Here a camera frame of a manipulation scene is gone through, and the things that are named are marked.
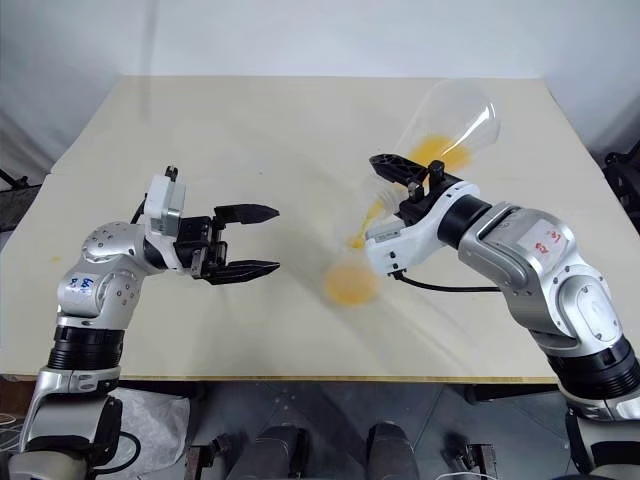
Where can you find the large clear conical flask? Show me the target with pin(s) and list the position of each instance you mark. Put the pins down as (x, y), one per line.
(450, 125)

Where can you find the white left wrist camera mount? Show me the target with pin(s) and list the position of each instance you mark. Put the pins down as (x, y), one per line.
(165, 205)

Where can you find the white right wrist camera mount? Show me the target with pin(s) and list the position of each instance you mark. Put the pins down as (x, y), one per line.
(395, 250)

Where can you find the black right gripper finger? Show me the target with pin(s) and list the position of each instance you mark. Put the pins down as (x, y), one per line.
(397, 167)

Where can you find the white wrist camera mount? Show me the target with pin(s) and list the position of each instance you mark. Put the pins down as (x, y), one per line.
(165, 205)
(395, 250)

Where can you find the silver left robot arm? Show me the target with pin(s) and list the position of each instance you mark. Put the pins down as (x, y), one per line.
(100, 260)

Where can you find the white plastic bag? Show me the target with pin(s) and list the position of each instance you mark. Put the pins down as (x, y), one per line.
(155, 425)

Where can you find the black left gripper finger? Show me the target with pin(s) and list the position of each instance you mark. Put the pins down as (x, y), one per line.
(247, 213)
(240, 271)

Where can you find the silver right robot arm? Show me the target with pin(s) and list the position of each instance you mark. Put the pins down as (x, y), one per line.
(505, 240)

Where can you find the black metal stand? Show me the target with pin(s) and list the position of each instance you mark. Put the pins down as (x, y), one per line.
(12, 205)

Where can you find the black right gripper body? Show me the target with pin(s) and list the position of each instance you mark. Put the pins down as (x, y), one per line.
(417, 210)

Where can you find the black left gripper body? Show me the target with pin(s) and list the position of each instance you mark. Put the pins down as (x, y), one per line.
(197, 235)

